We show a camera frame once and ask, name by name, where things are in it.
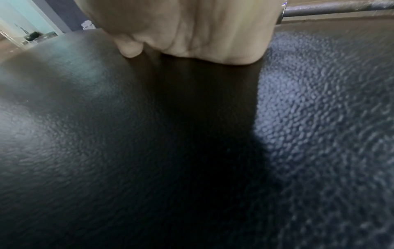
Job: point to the person's right hand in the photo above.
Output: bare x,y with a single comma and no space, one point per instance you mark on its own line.
200,29

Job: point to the black white print bench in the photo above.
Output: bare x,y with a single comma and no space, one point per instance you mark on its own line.
184,146

